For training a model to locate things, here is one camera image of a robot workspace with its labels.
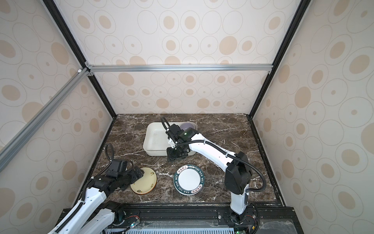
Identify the aluminium rail back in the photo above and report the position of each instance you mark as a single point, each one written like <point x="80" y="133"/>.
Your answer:
<point x="180" y="68"/>

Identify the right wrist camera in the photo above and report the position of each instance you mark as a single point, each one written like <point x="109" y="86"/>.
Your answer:
<point x="175" y="135"/>

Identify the aluminium rail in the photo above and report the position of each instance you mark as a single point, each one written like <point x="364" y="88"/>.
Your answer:
<point x="180" y="68"/>
<point x="24" y="135"/>

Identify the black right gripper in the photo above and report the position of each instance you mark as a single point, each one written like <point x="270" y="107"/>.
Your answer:
<point x="170" y="157"/>

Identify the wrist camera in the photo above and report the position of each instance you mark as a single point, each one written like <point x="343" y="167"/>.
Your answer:
<point x="116" y="168"/>
<point x="175" y="135"/>

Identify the white plastic bin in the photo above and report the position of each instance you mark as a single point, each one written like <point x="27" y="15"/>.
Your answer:
<point x="156" y="140"/>

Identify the purple bowl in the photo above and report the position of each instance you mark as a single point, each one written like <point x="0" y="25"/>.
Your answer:
<point x="186" y="125"/>

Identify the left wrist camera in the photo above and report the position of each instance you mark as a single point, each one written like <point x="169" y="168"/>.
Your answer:
<point x="116" y="168"/>

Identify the green rimmed white plate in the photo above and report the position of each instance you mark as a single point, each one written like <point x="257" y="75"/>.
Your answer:
<point x="189" y="180"/>

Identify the yellow plate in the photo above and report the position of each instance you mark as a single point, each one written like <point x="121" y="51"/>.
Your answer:
<point x="146" y="183"/>

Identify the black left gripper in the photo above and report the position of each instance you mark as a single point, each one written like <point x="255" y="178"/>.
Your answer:
<point x="134" y="175"/>

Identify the aluminium rail left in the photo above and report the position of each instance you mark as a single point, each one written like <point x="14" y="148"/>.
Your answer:
<point x="24" y="135"/>

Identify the black corner frame post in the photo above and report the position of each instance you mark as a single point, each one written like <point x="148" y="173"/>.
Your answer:
<point x="64" y="29"/>
<point x="290" y="33"/>

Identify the black corner frame post left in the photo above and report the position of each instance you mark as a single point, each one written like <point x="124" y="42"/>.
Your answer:
<point x="64" y="29"/>

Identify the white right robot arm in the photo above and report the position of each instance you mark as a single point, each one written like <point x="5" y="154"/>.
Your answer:
<point x="241" y="177"/>

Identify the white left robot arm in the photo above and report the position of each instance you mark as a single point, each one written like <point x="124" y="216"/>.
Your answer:
<point x="87" y="201"/>

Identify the black corner frame post right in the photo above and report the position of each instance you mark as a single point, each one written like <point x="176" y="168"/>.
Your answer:
<point x="290" y="33"/>

